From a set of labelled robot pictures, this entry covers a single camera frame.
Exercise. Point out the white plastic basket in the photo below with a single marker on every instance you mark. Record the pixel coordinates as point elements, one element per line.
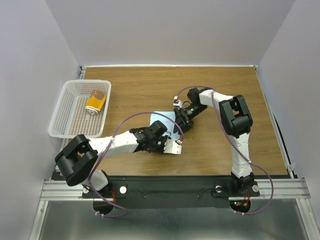
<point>70,118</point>

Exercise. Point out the light blue towel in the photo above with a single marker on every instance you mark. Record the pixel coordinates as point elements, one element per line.
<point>167,118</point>

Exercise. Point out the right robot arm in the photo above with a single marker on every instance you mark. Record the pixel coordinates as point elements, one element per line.
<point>235,120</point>

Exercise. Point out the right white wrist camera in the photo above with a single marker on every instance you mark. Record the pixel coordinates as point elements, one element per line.
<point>177,103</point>

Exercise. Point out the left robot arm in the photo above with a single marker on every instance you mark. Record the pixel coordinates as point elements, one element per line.
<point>77,160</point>

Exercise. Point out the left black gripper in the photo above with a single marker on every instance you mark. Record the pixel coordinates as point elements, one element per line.
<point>161,150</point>

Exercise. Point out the aluminium frame rail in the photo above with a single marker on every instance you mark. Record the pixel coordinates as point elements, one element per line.
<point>62,190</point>

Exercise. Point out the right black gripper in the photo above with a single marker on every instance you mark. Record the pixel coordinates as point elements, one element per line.
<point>185,122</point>

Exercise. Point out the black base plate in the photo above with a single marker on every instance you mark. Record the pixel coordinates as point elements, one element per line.
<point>146,192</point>

